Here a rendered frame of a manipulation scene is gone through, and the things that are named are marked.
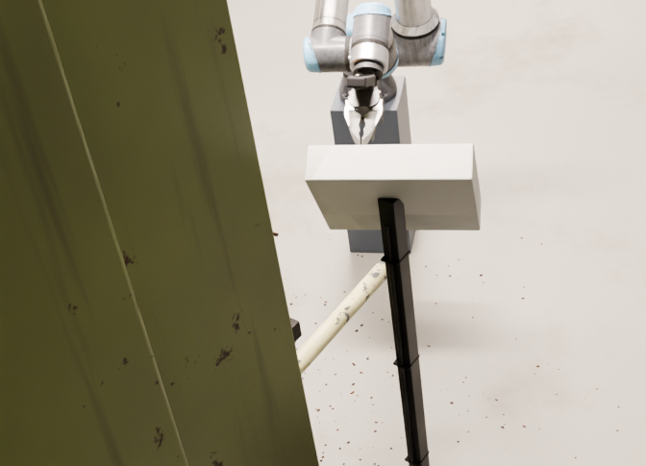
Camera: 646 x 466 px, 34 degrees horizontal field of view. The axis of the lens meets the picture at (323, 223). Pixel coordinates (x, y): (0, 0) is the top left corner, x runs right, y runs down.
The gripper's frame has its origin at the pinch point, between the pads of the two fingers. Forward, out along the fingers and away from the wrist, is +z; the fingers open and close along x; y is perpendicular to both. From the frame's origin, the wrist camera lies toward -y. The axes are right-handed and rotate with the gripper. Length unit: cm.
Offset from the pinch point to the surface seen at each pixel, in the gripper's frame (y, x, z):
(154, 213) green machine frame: -55, 24, 40
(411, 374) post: 31, -10, 46
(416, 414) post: 43, -10, 53
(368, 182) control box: -20.7, -6.2, 19.1
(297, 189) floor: 156, 54, -56
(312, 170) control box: -21.7, 5.3, 16.9
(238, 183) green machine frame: -38.3, 15.2, 27.2
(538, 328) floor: 118, -39, 9
